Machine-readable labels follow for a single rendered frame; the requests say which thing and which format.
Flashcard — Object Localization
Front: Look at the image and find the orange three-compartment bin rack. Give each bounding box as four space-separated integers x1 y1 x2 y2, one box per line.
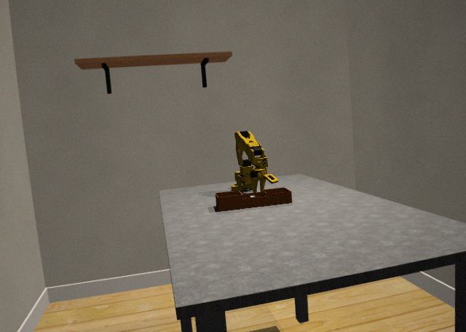
216 187 292 211

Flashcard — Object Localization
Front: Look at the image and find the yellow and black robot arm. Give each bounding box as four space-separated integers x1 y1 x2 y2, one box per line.
232 131 268 191

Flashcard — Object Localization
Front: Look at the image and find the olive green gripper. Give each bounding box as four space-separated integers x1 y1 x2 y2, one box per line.
249 167 279 193

